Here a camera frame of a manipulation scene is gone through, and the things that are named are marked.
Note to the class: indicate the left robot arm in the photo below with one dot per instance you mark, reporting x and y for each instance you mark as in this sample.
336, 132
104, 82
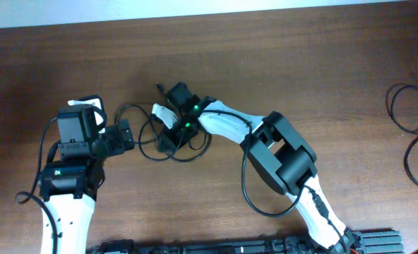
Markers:
68, 186

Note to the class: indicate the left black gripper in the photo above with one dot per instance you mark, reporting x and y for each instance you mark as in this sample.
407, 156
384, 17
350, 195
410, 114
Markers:
118, 145

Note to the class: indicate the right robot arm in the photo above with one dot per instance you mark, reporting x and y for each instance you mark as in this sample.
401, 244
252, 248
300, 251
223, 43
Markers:
285, 162

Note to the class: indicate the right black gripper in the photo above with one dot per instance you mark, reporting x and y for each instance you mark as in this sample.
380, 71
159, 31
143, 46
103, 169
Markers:
171, 140

